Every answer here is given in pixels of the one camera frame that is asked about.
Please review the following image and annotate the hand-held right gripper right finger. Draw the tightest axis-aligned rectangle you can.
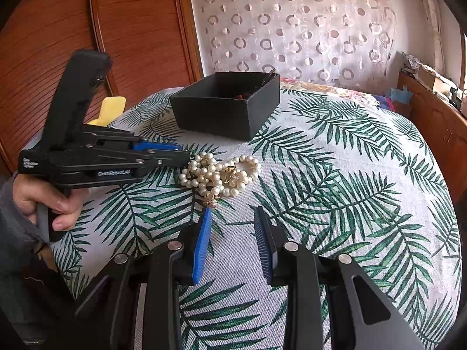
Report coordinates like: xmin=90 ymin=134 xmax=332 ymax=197
xmin=253 ymin=206 xmax=426 ymax=350

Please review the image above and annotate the wooden wardrobe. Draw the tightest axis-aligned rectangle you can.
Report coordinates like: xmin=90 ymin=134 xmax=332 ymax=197
xmin=0 ymin=0 xmax=203 ymax=176

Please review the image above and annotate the wooden cabinet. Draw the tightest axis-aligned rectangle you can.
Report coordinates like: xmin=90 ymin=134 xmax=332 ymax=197
xmin=396 ymin=71 xmax=467 ymax=205

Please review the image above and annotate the beige window drape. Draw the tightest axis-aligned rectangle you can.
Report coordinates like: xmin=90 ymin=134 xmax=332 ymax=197
xmin=412 ymin=0 xmax=446 ymax=67

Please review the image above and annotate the white pearl necklace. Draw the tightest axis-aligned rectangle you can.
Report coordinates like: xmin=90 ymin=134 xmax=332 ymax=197
xmin=179 ymin=153 xmax=262 ymax=209

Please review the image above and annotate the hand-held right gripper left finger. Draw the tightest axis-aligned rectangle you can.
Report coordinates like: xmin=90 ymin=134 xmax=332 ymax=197
xmin=75 ymin=206 xmax=214 ymax=350

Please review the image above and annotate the black square box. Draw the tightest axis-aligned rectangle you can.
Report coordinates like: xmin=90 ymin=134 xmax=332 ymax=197
xmin=169 ymin=72 xmax=281 ymax=142

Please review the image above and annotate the blue plastic bag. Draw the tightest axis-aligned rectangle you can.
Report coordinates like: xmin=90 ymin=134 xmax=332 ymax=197
xmin=388 ymin=87 xmax=415 ymax=105

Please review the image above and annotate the yellow plush toy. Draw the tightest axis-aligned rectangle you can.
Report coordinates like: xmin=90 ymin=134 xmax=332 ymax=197
xmin=88 ymin=97 xmax=127 ymax=127

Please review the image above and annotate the palm leaf bed sheet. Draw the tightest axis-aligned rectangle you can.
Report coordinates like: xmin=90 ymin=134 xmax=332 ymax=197
xmin=51 ymin=87 xmax=462 ymax=350

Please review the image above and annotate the pile of patterned papers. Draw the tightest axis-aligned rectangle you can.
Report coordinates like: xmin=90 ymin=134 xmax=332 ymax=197
xmin=401 ymin=51 xmax=421 ymax=76

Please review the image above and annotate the sheer circle-patterned curtain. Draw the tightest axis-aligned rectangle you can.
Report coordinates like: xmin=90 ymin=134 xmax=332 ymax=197
xmin=187 ymin=0 xmax=435 ymax=85

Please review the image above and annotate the person's left hand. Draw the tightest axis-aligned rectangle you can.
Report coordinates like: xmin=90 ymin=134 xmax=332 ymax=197
xmin=15 ymin=174 xmax=85 ymax=232

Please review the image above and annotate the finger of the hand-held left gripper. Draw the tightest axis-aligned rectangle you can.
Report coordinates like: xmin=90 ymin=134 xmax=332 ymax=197
xmin=126 ymin=150 xmax=191 ymax=176
xmin=85 ymin=125 xmax=184 ymax=154

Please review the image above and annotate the cardboard box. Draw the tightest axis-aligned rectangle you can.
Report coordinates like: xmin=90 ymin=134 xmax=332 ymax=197
xmin=416 ymin=64 xmax=457 ymax=92

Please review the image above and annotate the floral blanket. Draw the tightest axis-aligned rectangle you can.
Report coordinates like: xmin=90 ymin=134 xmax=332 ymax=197
xmin=279 ymin=77 xmax=381 ymax=106

